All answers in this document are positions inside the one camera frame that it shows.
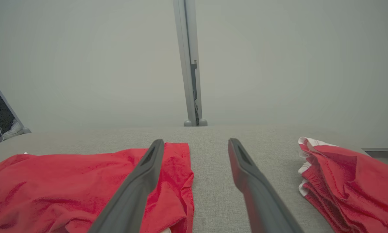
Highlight grey metal partition post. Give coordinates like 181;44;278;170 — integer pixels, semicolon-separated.
173;0;203;127

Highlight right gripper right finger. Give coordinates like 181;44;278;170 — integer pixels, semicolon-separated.
228;138;306;233

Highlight red shorts white side panels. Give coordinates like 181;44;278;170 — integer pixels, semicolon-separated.
298;137;388;233

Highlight red shirt white collar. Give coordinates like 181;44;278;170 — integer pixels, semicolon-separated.
0;142;195;233

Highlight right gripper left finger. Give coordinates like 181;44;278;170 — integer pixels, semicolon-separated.
87;139;165;233

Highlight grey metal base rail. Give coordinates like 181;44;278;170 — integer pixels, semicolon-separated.
362;141;388;173

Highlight grey partition corner post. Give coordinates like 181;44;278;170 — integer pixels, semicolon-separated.
0;70;31;135

